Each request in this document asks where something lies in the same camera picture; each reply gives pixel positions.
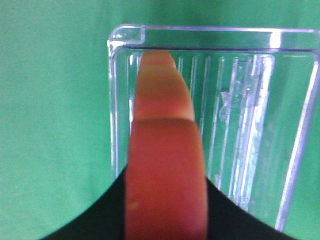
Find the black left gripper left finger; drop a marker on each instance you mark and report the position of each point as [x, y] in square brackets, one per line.
[103, 220]

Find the green tablecloth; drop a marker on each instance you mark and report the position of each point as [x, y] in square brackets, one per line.
[54, 94]

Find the bread slice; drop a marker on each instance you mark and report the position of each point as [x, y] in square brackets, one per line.
[165, 185]

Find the left clear plastic tray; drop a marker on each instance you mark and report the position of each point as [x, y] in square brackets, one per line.
[254, 91]

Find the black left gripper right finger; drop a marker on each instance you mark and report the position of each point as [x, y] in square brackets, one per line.
[227, 221]

